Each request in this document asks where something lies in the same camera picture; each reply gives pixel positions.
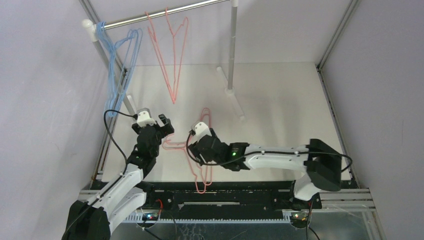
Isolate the pink wire hanger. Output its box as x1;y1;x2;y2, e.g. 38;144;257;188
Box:
162;107;213;195
165;8;190;104
165;110;214;186
145;12;176;105

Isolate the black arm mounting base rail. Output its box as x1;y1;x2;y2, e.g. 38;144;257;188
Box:
90;180;359;221

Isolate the circuit board with wires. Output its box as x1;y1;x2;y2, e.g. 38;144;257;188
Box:
136;198;164;229
290;201;314;230

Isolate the black camera cable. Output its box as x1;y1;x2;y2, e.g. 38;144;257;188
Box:
185;130;354;240
103;109;139;173

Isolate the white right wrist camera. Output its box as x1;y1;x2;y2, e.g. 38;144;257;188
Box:
193;121;212;138

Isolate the metal clothes rack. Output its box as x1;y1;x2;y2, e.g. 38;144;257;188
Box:
82;0;245;120

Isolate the black left camera cable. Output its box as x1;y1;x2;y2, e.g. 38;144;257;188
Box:
103;109;139;173

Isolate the left circuit board with wires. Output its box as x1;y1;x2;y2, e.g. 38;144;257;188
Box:
136;198;164;229

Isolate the black right camera cable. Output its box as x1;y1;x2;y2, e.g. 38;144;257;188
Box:
185;130;354;240

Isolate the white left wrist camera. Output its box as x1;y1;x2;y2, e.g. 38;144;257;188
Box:
136;108;156;128

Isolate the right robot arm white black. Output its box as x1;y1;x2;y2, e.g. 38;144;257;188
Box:
186;128;343;208

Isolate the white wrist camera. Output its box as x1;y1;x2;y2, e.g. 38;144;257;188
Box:
193;121;212;138
136;108;156;128

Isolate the right circuit board with wires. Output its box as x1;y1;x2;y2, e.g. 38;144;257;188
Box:
290;201;314;230

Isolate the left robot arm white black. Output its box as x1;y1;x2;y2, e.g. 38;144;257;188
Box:
61;108;175;240

